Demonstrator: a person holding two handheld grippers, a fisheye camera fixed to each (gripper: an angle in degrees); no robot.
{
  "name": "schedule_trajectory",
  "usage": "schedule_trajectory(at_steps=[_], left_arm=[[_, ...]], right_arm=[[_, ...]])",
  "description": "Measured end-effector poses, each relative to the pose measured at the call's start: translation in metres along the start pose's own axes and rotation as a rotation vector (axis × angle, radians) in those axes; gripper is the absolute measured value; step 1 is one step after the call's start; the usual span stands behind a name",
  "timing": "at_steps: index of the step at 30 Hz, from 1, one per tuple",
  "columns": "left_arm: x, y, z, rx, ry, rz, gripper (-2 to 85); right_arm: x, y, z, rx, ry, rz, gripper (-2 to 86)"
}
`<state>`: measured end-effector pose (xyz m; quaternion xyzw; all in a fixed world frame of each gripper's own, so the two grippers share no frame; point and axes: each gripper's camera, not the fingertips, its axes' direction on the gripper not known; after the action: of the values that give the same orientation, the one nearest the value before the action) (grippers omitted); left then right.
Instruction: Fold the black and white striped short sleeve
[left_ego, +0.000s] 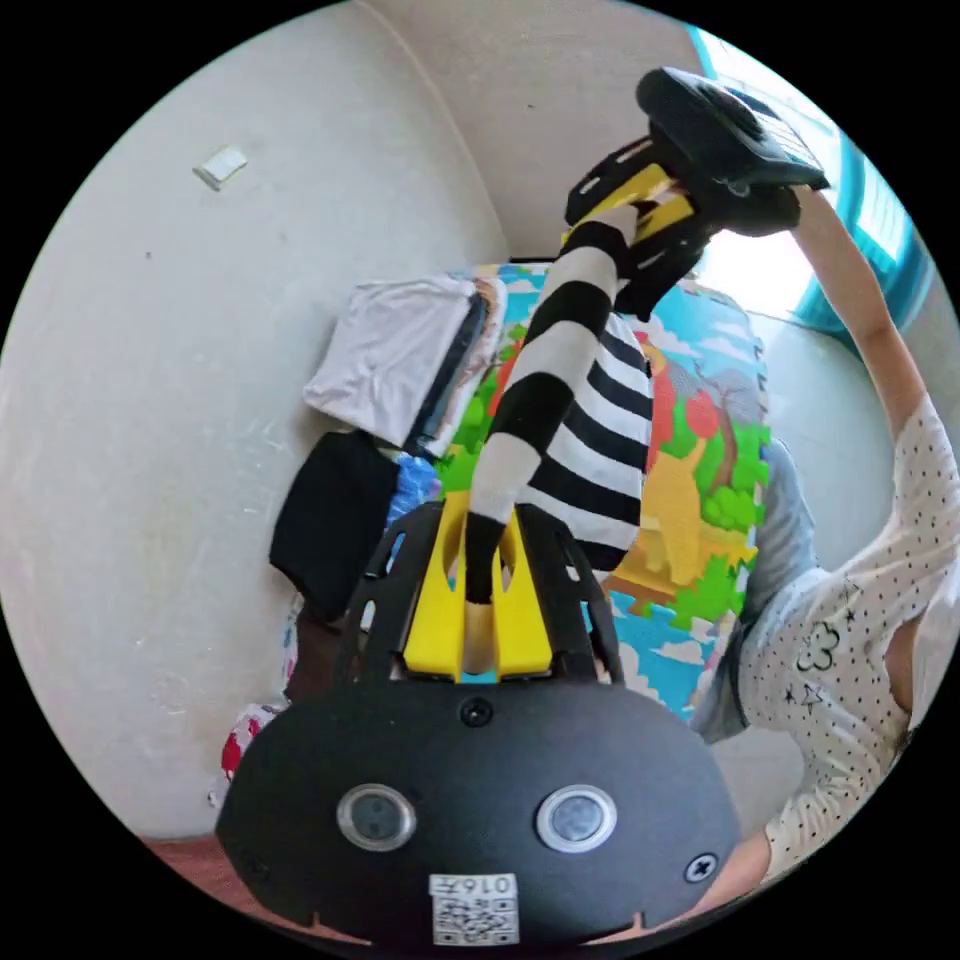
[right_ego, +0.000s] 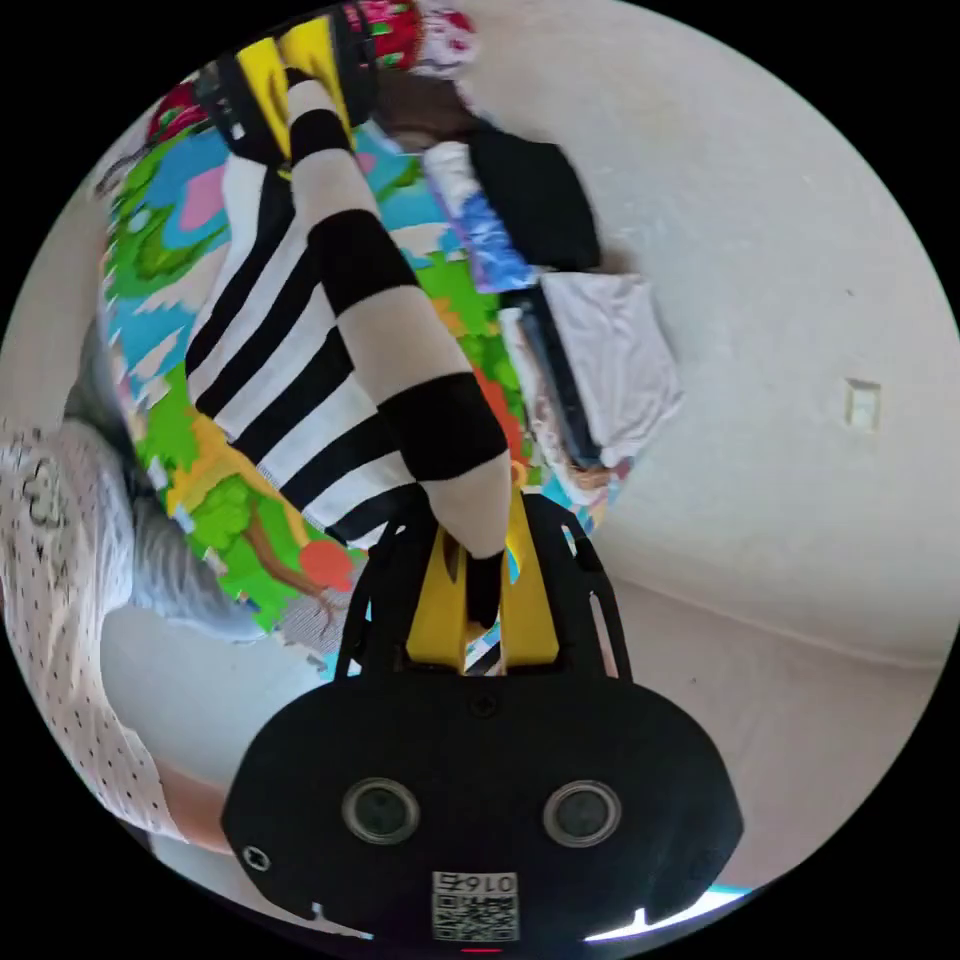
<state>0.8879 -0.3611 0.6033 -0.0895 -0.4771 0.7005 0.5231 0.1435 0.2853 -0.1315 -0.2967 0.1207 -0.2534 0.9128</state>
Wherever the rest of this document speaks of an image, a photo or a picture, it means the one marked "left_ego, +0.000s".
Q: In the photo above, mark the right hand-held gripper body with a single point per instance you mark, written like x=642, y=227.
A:
x=690, y=127

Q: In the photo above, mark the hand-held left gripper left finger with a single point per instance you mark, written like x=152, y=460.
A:
x=435, y=622

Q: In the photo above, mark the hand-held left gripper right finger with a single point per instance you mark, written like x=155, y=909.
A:
x=523, y=630

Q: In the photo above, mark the black and white striped shirt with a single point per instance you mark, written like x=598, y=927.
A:
x=592, y=420

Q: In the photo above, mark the person's right forearm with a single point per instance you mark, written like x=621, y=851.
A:
x=862, y=300

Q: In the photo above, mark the person's left forearm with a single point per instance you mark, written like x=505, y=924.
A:
x=742, y=870

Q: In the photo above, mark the window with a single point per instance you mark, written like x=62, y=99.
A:
x=757, y=270

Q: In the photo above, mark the teal curtain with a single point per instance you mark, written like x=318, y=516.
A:
x=892, y=240

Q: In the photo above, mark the pile of clothes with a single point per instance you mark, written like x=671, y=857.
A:
x=390, y=345

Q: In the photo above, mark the person's body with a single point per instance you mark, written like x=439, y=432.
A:
x=840, y=600

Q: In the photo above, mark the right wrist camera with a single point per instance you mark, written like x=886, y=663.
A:
x=780, y=142

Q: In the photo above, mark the white wall switch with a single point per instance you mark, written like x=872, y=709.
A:
x=220, y=166

